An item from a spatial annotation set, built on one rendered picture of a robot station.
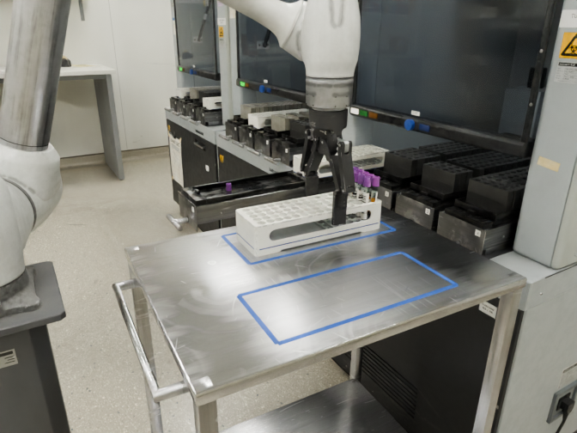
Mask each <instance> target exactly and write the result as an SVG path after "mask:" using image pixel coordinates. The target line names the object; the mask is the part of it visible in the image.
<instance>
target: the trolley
mask: <svg viewBox="0 0 577 433"><path fill-rule="evenodd" d="M125 257H126V258H127V262H128V268H129V274H130V279H129V280H125V281H121V282H117V283H114V284H112V289H113V292H114V295H115V296H116V299H117V302H118V305H119V308H120V311H121V314H122V315H123V318H124V321H125V324H126V327H127V330H128V333H129V334H130V337H131V341H132V344H133V346H134V349H135V351H136V354H137V358H138V360H139V363H140V365H141V368H142V370H143V379H144V386H145V393H146V399H147V405H148V411H149V423H150V429H151V433H164V432H163V425H162V418H161V405H160V401H163V400H165V399H170V398H172V397H175V396H179V395H181V394H184V393H189V392H190V394H191V397H192V402H193V411H194V421H195V431H196V433H408V432H407V431H406V430H405V429H404V428H403V427H402V426H401V425H400V424H399V423H398V422H397V421H396V420H395V418H394V417H393V416H392V415H391V414H390V413H389V412H388V411H387V410H386V409H385V408H384V407H383V406H382V405H381V404H380V403H379V402H378V401H377V400H376V399H375V398H374V396H373V395H372V394H371V393H370V392H369V391H368V390H367V389H366V388H365V387H364V386H363V385H362V384H361V367H362V356H363V346H364V345H369V344H372V343H373V342H376V341H379V340H382V339H383V338H388V337H391V336H392V335H395V334H398V333H401V332H404V331H407V330H410V329H411V328H414V327H417V326H420V325H423V324H426V323H428V322H430V321H433V320H437V319H439V318H442V317H445V316H447V315H449V314H454V313H456V312H458V311H461V310H464V309H466V308H470V307H473V306H475V305H477V304H480V303H483V302H486V301H489V300H492V299H494V298H496V297H499V296H500V297H501V298H500V301H499V306H498V310H497V315H496V319H495V327H494V331H493V336H492V339H491V344H490V348H489V356H488V361H487V365H486V369H485V373H484V378H483V385H482V390H481V394H480V399H479V403H478V407H477V415H476V419H475V423H474V428H473V432H472V433H490V431H491V428H492V423H493V420H494V415H495V408H496V405H497V400H498V397H499V393H500V389H501V382H502V378H503V374H504V370H505V366H506V362H507V355H508V351H509V347H510V344H511V339H512V336H513V329H514V324H515V321H516V316H517V313H518V308H519V301H520V298H521V294H522V289H523V288H525V285H526V281H527V278H526V277H524V276H522V275H520V274H518V273H517V272H515V271H512V270H510V269H508V268H506V267H505V266H503V265H500V264H498V263H496V262H494V261H493V260H491V259H488V258H486V257H484V256H482V255H481V254H479V253H476V252H474V251H471V250H470V249H468V248H466V247H463V246H461V245H459V244H458V243H456V242H454V241H451V240H449V239H447V238H446V237H444V236H442V235H439V234H437V233H435V232H434V231H432V230H430V229H427V228H425V227H423V226H422V225H420V224H418V223H415V222H413V221H411V220H410V219H408V218H406V217H404V216H401V215H399V214H398V213H396V212H394V211H392V210H389V209H387V208H386V207H384V206H382V205H381V213H380V228H379V229H375V230H370V231H367V232H363V233H362V232H358V233H354V234H351V235H344V236H340V237H337V238H332V239H329V240H325V241H318V242H314V243H310V244H306V245H303V246H298V247H292V248H288V249H284V250H281V251H280V252H278V253H271V254H267V255H264V256H260V257H256V256H254V255H253V254H252V253H251V252H250V251H249V250H248V249H247V248H246V247H245V246H244V245H242V244H241V243H240V242H239V241H238V240H237V233H236V226H233V227H228V228H224V229H216V230H211V231H206V232H202V233H197V234H193V235H185V236H180V237H176V238H172V239H166V240H162V241H154V242H150V243H145V244H141V245H136V246H132V247H125ZM128 289H131V293H132V299H133V306H134V312H135V318H136V324H137V328H136V327H135V324H134V322H133V319H132V318H131V314H130V311H129V309H128V307H127V304H126V302H125V299H124V296H123V294H122V291H121V290H128ZM148 305H149V308H150V310H151V312H152V314H153V316H154V317H155V320H156V323H157V325H158V327H159V328H160V330H161V333H162V335H163V337H164V339H165V341H166V343H167V346H168V348H169V350H170V351H171V354H172V356H173V359H174V361H175V362H176V364H177V366H178V369H179V372H180V373H181V375H182V377H183V379H184V380H183V381H178V382H176V383H174V384H171V385H168V386H166V387H162V388H159V385H158V383H157V377H156V370H155V357H154V350H153V343H152V336H151V329H150V322H149V309H148ZM348 351H351V362H350V375H349V380H348V381H345V382H342V383H340V384H337V385H336V386H333V387H329V388H327V389H325V390H323V391H320V392H317V393H314V394H312V395H309V396H307V397H305V398H303V399H299V400H297V401H295V402H292V403H290V404H287V405H285V406H282V407H279V408H277V409H275V410H273V411H270V412H266V413H264V414H262V415H259V416H257V417H255V418H251V419H249V420H246V421H245V422H242V423H240V424H236V425H234V426H232V427H229V428H227V429H225V430H221V431H219V429H218V416H217V402H216V400H217V399H220V398H223V397H225V396H228V395H230V394H233V393H237V392H239V391H242V390H244V389H247V388H249V387H253V386H256V385H258V384H261V383H263V382H266V381H270V380H272V379H275V378H277V377H280V376H282V375H286V374H288V373H291V372H294V371H296V370H298V369H303V368H305V367H307V366H310V365H313V364H315V363H319V362H322V361H324V360H326V359H329V358H332V357H335V356H338V355H341V354H343V353H345V352H348Z"/></svg>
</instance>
